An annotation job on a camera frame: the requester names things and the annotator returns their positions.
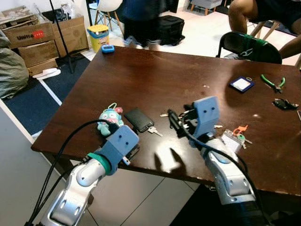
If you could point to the grey-green bag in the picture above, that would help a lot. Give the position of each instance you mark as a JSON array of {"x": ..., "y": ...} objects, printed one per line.
[{"x": 11, "y": 73}]

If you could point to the flat cardboard box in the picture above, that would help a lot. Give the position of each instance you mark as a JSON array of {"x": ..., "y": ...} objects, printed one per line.
[{"x": 43, "y": 67}]

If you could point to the cardboard box with red label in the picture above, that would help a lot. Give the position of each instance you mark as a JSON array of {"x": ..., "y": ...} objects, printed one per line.
[{"x": 28, "y": 35}]

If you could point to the wooden pallet pieces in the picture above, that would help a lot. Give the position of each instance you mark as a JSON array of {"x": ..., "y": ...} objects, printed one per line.
[{"x": 16, "y": 16}]

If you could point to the small blue box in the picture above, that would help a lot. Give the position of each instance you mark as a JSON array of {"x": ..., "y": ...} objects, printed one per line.
[{"x": 107, "y": 48}]

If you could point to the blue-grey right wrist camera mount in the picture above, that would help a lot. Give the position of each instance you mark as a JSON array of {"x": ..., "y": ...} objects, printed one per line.
[{"x": 207, "y": 115}]

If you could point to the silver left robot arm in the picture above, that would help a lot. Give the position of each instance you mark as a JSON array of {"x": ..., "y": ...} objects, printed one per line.
[{"x": 77, "y": 181}]

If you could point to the standing person in dark clothes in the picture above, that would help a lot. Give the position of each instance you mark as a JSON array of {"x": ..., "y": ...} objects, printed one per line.
[{"x": 138, "y": 21}]

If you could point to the silver key on black case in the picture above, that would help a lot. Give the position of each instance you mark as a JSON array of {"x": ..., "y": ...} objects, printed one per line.
[{"x": 154, "y": 131}]

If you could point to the black green folding chair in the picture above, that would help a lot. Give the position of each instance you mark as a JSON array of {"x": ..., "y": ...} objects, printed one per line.
[{"x": 249, "y": 47}]

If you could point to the white chair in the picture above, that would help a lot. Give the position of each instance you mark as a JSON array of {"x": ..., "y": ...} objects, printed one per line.
[{"x": 109, "y": 5}]

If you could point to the seated person in shorts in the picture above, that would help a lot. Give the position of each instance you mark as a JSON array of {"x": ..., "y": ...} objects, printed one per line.
[{"x": 270, "y": 10}]

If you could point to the black suitcase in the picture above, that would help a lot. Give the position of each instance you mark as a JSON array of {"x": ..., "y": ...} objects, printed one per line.
[{"x": 171, "y": 30}]

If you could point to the grey stool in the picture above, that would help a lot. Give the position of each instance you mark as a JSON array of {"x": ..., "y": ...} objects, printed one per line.
[{"x": 207, "y": 4}]

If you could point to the tall open cardboard box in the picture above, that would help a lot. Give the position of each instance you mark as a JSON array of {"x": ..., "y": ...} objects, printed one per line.
[{"x": 75, "y": 35}]

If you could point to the plain cardboard box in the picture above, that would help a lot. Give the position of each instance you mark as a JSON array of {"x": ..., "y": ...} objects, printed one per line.
[{"x": 40, "y": 53}]

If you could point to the white object on floor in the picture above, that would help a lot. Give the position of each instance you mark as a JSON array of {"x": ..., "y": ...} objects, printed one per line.
[{"x": 48, "y": 73}]

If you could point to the black key fob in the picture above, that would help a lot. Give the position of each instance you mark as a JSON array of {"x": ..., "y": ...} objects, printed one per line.
[{"x": 283, "y": 104}]

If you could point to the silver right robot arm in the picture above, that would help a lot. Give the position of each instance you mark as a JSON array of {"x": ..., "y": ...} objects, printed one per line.
[{"x": 225, "y": 174}]

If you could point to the black key case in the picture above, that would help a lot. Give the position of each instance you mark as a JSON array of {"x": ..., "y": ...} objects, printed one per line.
[{"x": 138, "y": 119}]

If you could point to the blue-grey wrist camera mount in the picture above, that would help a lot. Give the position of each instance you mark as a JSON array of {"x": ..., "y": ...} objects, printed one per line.
[
  {"x": 207, "y": 115},
  {"x": 117, "y": 143}
]

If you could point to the yellow bin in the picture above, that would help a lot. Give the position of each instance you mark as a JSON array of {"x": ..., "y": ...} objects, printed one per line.
[{"x": 98, "y": 36}]

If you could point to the keys with orange tag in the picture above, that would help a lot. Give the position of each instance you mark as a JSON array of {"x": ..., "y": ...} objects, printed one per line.
[{"x": 241, "y": 136}]

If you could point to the small silver key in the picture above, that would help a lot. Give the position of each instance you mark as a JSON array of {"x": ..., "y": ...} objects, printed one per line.
[{"x": 218, "y": 126}]

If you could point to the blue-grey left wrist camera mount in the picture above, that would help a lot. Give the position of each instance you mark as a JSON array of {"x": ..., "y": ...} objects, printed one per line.
[{"x": 117, "y": 143}]

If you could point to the clear white key tag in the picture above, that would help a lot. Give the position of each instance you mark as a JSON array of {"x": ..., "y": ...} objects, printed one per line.
[{"x": 230, "y": 140}]

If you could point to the wooden stool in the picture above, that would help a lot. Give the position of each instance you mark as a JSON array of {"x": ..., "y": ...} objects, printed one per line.
[{"x": 263, "y": 29}]

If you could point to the black tripod stand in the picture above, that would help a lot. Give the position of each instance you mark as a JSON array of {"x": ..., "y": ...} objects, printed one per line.
[{"x": 60, "y": 33}]

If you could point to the blue card holder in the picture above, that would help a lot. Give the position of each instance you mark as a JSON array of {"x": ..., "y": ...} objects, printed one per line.
[{"x": 241, "y": 84}]

